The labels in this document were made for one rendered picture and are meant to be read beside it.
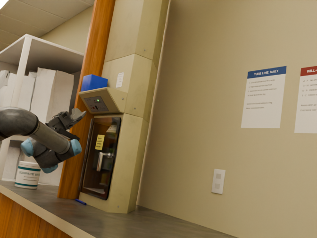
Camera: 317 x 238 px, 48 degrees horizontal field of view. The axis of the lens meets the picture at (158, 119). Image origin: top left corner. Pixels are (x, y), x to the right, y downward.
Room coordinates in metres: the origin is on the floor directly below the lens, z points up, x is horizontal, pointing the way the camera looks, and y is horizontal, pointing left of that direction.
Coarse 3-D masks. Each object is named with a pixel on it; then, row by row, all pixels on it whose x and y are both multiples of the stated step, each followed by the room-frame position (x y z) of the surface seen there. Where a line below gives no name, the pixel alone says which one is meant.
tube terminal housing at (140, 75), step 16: (112, 64) 1.86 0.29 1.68; (128, 64) 1.72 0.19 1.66; (144, 64) 1.73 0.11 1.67; (112, 80) 1.83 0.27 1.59; (128, 80) 1.70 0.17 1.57; (144, 80) 1.73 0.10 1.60; (128, 96) 1.69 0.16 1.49; (144, 96) 1.74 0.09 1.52; (128, 112) 1.70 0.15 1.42; (144, 112) 1.77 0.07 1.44; (128, 128) 1.71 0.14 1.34; (144, 128) 1.84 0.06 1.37; (128, 144) 1.72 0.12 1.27; (144, 144) 1.91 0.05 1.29; (128, 160) 1.73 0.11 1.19; (112, 176) 1.69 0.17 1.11; (128, 176) 1.73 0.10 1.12; (80, 192) 1.94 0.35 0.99; (112, 192) 1.69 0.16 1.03; (128, 192) 1.74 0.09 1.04; (112, 208) 1.70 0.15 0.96; (128, 208) 1.76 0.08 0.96
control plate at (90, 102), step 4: (96, 96) 1.74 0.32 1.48; (88, 100) 1.83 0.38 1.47; (92, 100) 1.80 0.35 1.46; (96, 100) 1.77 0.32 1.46; (100, 100) 1.73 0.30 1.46; (88, 104) 1.87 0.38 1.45; (92, 104) 1.83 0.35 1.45; (96, 104) 1.80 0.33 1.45; (100, 104) 1.76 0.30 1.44; (104, 104) 1.74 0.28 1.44; (92, 108) 1.86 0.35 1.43; (100, 108) 1.79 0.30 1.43; (104, 108) 1.76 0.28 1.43
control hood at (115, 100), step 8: (104, 88) 1.64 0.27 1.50; (112, 88) 1.64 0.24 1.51; (80, 96) 1.88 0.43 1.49; (88, 96) 1.81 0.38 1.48; (104, 96) 1.68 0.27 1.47; (112, 96) 1.64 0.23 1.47; (120, 96) 1.66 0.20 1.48; (112, 104) 1.68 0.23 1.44; (120, 104) 1.67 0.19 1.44; (96, 112) 1.86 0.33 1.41; (104, 112) 1.80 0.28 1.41; (112, 112) 1.74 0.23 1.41; (120, 112) 1.69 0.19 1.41
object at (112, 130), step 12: (96, 120) 1.89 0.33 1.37; (108, 120) 1.78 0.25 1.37; (120, 120) 1.69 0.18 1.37; (96, 132) 1.87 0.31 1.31; (108, 132) 1.76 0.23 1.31; (108, 144) 1.74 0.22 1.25; (96, 156) 1.83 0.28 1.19; (84, 168) 1.92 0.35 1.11; (96, 168) 1.81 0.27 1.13; (108, 168) 1.71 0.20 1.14; (84, 180) 1.89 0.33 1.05; (96, 180) 1.79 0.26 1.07; (108, 180) 1.69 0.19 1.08; (84, 192) 1.87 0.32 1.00; (96, 192) 1.77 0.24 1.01; (108, 192) 1.69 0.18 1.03
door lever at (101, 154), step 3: (99, 153) 1.69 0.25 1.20; (102, 153) 1.69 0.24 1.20; (105, 153) 1.71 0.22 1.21; (108, 153) 1.72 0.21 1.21; (99, 156) 1.69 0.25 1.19; (102, 156) 1.69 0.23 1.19; (108, 156) 1.72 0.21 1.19; (99, 159) 1.69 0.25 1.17; (99, 162) 1.69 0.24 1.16; (99, 165) 1.69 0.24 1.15; (99, 168) 1.69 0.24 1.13
